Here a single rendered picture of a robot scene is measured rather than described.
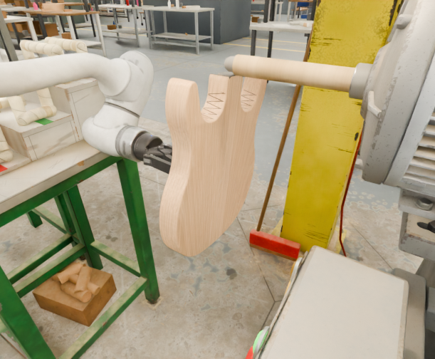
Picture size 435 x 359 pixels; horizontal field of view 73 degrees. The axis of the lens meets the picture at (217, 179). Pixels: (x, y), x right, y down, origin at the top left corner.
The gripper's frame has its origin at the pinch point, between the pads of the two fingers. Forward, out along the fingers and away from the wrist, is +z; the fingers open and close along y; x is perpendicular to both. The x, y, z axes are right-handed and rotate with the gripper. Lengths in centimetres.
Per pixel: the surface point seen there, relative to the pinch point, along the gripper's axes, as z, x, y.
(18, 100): -55, 7, 12
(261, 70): 14.2, 24.0, 10.6
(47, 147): -51, -6, 8
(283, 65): 17.4, 25.1, 10.4
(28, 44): -69, 20, -1
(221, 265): -25, -90, -66
